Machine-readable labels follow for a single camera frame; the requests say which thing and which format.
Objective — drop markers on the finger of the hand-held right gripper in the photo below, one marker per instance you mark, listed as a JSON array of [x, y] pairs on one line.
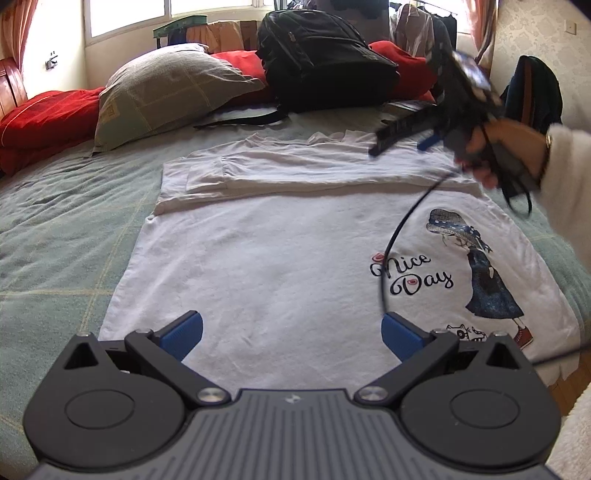
[[429, 140], [401, 131]]

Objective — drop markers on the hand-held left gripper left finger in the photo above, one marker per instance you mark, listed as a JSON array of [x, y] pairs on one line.
[[182, 334]]

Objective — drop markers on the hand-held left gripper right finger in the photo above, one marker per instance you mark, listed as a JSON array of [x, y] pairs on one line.
[[401, 337]]

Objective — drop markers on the white printed t-shirt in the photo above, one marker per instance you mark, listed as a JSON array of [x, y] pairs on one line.
[[277, 258]]

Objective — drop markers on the clothes rack with clothes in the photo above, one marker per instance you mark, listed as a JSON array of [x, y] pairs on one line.
[[420, 23]]

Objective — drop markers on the person's right hand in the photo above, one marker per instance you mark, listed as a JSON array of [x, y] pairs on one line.
[[517, 143]]

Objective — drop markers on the blue cover book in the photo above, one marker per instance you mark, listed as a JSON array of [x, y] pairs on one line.
[[406, 108]]

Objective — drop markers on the red blanket heap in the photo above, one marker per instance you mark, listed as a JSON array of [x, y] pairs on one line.
[[406, 69]]

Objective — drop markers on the orange curtain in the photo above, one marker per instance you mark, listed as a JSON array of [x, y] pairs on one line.
[[482, 32], [16, 41]]

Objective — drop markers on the dark blue jacket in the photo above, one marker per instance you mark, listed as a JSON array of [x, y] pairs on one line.
[[531, 87]]

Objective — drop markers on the black backpack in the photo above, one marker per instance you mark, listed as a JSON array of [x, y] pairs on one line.
[[323, 60]]

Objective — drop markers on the green checked bed blanket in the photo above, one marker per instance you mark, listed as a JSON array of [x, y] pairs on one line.
[[60, 221]]

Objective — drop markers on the cardboard box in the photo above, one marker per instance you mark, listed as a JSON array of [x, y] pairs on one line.
[[231, 34]]

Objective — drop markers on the person's white fleece jacket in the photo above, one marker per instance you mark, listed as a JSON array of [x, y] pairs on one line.
[[575, 443]]

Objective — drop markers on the grey pillow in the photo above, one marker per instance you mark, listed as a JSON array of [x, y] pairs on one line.
[[166, 92]]

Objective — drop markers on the green folding table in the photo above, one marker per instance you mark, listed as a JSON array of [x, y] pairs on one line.
[[180, 30]]

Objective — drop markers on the window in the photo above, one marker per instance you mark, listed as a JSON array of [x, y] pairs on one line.
[[184, 14]]

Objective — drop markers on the wooden bed headboard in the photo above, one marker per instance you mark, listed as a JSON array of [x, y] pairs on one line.
[[11, 87]]

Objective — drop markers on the white wall socket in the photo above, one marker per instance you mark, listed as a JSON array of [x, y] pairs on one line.
[[572, 28]]

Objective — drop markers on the metal wall hook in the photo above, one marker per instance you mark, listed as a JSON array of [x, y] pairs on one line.
[[51, 59]]

